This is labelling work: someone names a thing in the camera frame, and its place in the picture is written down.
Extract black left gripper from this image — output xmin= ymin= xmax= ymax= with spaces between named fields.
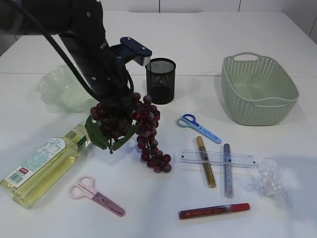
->
xmin=59 ymin=32 xmax=134 ymax=112

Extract dark red grape bunch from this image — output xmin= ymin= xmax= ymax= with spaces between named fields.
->
xmin=85 ymin=92 xmax=172 ymax=173

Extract blue capped scissors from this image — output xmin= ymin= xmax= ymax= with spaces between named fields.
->
xmin=176 ymin=114 xmax=222 ymax=144

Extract yellow tea bottle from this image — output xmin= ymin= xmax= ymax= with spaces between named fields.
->
xmin=0 ymin=122 xmax=90 ymax=209

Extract clear plastic sheet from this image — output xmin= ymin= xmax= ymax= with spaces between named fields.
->
xmin=244 ymin=158 xmax=290 ymax=207

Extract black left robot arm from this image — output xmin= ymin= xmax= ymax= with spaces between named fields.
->
xmin=0 ymin=0 xmax=152 ymax=115

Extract green wavy glass plate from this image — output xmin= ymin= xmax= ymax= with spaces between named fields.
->
xmin=36 ymin=65 xmax=98 ymax=113

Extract black mesh pen cup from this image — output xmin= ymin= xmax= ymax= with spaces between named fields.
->
xmin=145 ymin=58 xmax=176 ymax=105

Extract clear plastic ruler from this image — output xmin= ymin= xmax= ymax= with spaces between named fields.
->
xmin=175 ymin=150 xmax=258 ymax=168

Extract gold glitter pen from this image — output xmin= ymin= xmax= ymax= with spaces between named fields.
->
xmin=196 ymin=136 xmax=216 ymax=188

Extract green woven plastic basket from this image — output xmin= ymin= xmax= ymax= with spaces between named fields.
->
xmin=221 ymin=52 xmax=299 ymax=126

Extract silver glitter pen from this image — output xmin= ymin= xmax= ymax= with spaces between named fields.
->
xmin=223 ymin=143 xmax=233 ymax=199

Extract red glitter pen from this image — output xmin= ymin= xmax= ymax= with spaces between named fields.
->
xmin=178 ymin=203 xmax=250 ymax=220

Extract pink capped scissors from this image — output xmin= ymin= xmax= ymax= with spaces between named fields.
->
xmin=68 ymin=176 xmax=125 ymax=217

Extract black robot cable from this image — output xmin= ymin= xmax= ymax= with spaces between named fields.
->
xmin=7 ymin=0 xmax=136 ymax=105

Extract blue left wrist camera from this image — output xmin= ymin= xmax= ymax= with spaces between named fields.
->
xmin=110 ymin=37 xmax=152 ymax=66

